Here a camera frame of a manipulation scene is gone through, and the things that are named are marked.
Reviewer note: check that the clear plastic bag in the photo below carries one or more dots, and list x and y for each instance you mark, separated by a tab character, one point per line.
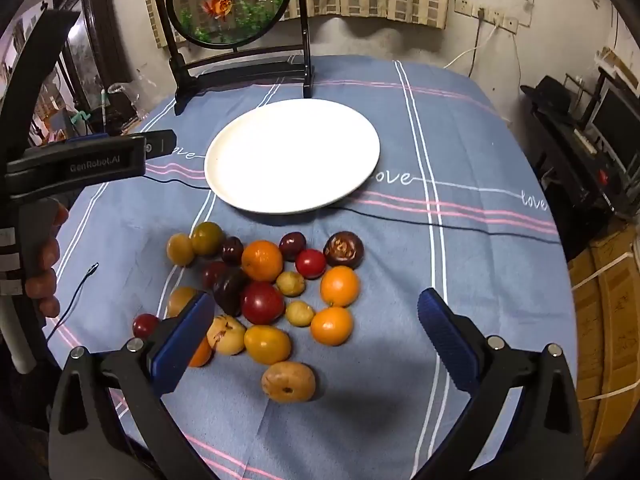
125	95

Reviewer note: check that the round goldfish screen black stand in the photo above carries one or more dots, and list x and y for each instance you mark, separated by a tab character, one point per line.
230	0

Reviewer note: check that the small cardboard box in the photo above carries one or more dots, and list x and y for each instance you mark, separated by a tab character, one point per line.
617	67

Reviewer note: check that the small orange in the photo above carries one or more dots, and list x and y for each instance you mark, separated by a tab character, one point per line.
340	286
202	356
331	326

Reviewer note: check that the small dark plum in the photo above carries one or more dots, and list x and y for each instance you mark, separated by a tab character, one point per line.
232	250

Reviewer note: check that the small yellow plum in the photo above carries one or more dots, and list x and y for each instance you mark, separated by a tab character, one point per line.
300	313
291	283

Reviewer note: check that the thin black plug lead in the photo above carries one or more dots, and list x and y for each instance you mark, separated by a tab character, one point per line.
75	295

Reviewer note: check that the dark purple plum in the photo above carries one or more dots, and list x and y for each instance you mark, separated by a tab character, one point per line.
230	294

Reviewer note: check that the black hat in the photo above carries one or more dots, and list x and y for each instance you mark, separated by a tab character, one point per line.
547	95

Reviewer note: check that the black computer monitor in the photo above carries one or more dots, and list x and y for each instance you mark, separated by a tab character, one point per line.
617	120

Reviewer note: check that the large tan passion fruit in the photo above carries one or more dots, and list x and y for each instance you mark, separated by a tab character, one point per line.
288	382

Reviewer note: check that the blue striped tablecloth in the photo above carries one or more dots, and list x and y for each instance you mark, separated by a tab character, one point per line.
450	270

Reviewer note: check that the green yellow tomato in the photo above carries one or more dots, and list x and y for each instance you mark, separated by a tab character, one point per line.
207	238

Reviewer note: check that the small red tomato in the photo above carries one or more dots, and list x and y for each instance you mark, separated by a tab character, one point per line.
144	325

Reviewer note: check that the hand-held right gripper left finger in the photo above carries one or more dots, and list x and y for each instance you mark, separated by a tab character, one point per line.
185	340

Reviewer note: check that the tan brown-marked passion fruit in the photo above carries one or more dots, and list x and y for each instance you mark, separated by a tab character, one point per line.
226	335

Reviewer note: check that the dark brown mangosteen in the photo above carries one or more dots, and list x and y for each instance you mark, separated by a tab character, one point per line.
344	250

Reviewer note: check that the yellow orange tomato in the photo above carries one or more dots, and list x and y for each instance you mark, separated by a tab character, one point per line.
267	344

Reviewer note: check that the dark red plum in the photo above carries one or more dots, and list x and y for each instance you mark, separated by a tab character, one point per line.
212	272
292	245

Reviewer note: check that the person's left hand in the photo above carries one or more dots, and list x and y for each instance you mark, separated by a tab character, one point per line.
47	260

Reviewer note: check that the dark wooden cabinet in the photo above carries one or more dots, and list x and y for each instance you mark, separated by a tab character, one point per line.
100	25

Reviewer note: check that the white round plate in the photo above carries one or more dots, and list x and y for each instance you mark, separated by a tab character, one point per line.
292	156

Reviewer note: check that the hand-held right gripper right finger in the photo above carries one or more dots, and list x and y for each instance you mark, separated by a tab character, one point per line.
447	340

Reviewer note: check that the black curved band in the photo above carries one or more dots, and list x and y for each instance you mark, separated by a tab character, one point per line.
30	75

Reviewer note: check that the large red plum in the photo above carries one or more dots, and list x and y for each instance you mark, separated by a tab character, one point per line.
262	302

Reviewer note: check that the large orange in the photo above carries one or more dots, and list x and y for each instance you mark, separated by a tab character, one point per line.
262	261

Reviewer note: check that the black metal shelf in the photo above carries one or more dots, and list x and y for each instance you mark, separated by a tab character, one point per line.
565	160

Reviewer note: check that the yellow green plum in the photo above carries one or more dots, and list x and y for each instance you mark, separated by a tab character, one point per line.
180	249

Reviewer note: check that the white wall sockets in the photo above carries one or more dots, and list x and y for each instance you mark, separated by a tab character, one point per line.
470	7

